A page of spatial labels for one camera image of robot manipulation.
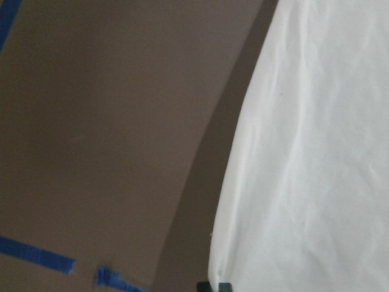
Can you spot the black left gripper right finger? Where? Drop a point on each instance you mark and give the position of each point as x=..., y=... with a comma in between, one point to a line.
x=225, y=287

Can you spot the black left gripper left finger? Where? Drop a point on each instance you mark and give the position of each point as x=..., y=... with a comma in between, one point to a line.
x=203, y=287

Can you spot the cream long-sleeve cat shirt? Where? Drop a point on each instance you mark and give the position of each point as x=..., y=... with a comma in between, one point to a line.
x=304, y=200

